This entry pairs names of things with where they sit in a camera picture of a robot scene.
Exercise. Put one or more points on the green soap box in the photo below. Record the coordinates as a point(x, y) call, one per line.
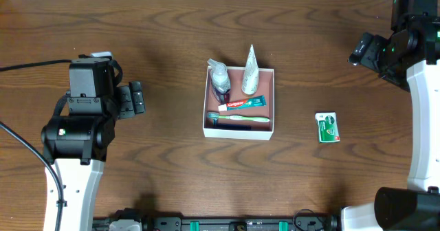
point(327, 127)

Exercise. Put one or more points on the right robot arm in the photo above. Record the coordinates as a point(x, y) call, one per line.
point(408, 59)

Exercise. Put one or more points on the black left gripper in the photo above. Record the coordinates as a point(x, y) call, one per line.
point(130, 98)

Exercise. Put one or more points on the green white toothbrush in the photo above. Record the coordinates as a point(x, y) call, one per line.
point(216, 116)

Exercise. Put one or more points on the white box pink interior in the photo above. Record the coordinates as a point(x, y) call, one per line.
point(260, 130)

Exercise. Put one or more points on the blue disposable razor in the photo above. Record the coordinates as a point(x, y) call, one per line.
point(234, 127)

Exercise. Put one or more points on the clear soap pump bottle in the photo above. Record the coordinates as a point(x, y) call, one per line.
point(220, 81)

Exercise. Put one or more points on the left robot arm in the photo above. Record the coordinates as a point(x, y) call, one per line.
point(75, 142)

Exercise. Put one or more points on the white cream tube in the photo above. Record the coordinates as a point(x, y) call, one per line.
point(250, 80)

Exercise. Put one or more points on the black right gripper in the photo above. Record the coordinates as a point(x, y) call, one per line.
point(364, 49)

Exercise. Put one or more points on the Colgate toothpaste tube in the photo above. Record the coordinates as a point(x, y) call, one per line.
point(258, 101)

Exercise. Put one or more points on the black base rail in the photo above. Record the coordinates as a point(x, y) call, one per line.
point(130, 219)

